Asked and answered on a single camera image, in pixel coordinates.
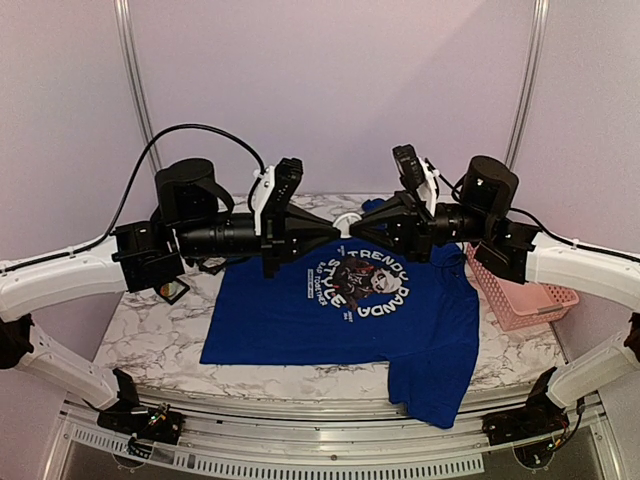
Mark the right aluminium frame post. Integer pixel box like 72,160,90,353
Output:
504,0,550,171

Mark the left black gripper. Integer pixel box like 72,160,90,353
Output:
177,205,343,281

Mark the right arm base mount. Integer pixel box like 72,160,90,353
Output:
482,367,584,451

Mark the left aluminium frame post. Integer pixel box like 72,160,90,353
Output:
113,0,154,144

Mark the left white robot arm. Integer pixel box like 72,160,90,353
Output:
1,158,340,434

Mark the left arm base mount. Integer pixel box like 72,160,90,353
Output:
97,369,184,445

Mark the front aluminium rail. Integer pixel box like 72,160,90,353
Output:
43,387,626,479

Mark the aluminium frame post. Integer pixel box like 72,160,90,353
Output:
504,0,550,171
113,0,154,144

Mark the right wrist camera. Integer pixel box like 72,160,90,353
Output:
392,144,439,217

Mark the black display box with brooch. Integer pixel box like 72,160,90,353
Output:
155,278,190,305

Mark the pink perforated plastic basket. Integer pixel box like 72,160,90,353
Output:
466,245,580,331

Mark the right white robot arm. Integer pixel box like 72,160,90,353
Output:
348,146,639,436

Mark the blue panda t-shirt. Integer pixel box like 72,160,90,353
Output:
200,238,480,429

